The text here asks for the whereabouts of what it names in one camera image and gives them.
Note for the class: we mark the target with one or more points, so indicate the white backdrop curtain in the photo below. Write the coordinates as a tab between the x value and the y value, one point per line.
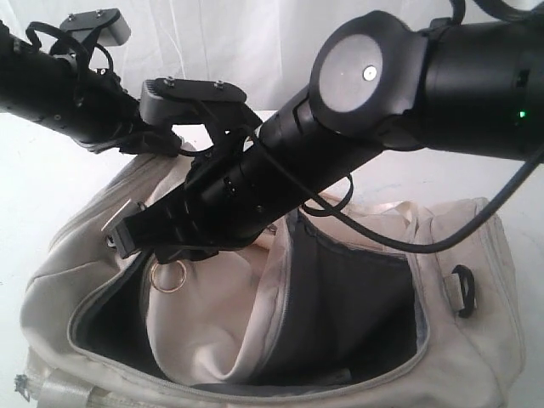
266	48

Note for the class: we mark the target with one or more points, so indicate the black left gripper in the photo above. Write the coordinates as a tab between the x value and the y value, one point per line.
105	115

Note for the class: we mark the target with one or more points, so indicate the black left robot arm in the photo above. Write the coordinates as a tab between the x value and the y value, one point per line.
46	79

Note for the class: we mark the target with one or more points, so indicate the cream fabric duffel bag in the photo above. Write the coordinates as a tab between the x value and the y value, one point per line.
309	315

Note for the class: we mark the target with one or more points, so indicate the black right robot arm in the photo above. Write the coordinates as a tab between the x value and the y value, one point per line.
375	85

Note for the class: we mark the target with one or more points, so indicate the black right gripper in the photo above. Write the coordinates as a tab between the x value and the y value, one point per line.
215	207

